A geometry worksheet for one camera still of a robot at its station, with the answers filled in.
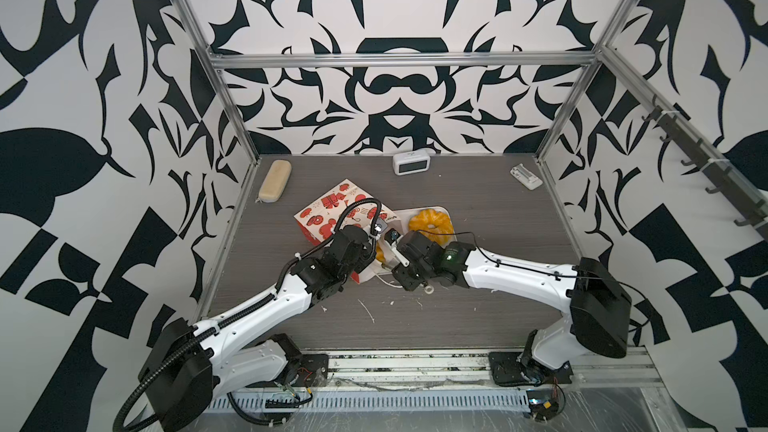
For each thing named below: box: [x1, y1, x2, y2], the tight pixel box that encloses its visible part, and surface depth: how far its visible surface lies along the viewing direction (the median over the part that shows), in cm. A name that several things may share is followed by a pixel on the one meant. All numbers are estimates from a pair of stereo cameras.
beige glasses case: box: [255, 159, 292, 203], surface depth 110 cm
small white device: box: [510, 163, 543, 191], surface depth 116 cm
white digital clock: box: [392, 149, 431, 176], surface depth 114 cm
